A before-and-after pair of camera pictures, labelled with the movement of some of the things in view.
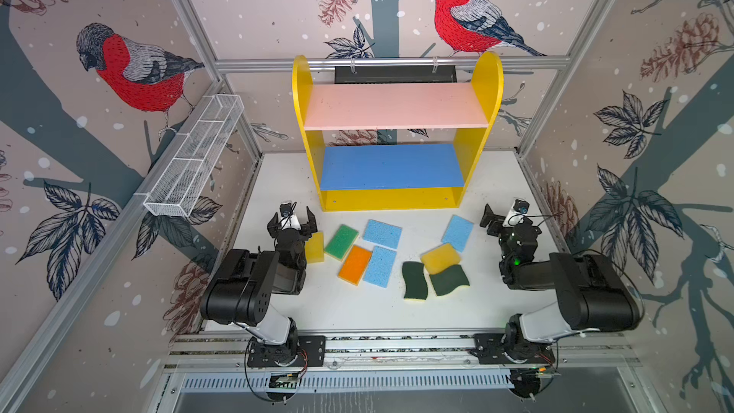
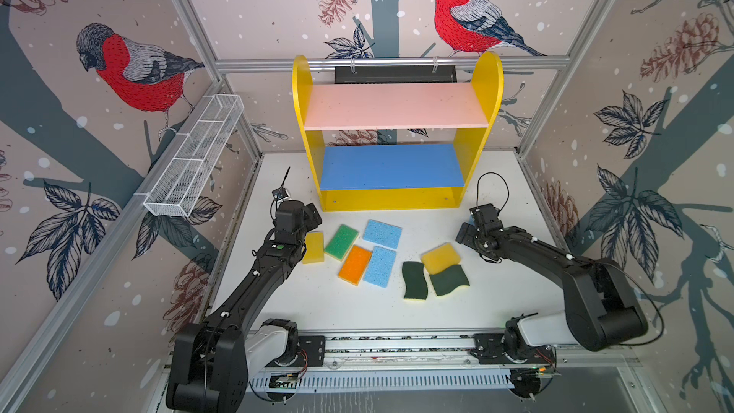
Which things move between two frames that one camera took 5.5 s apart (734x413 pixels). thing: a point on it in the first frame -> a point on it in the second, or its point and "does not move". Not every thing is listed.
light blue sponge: [379, 267] does not move
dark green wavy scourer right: [449, 279] does not move
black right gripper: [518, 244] -> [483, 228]
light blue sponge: [381, 233] does not move
